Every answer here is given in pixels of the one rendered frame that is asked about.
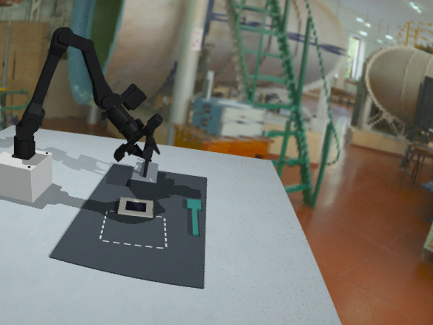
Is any white square tile with dark blue center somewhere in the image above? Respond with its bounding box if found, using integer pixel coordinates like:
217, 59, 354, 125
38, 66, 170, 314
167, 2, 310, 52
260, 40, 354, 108
118, 197, 153, 218

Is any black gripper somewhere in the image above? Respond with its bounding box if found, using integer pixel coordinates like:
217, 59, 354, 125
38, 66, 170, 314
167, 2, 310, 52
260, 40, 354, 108
114, 114, 163, 162

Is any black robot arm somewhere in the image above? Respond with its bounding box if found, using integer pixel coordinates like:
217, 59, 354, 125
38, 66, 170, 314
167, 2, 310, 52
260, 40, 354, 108
12, 27, 147, 160

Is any teal t-shaped tool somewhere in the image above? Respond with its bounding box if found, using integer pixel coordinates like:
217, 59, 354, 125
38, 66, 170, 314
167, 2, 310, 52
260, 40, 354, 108
188, 199, 201, 237

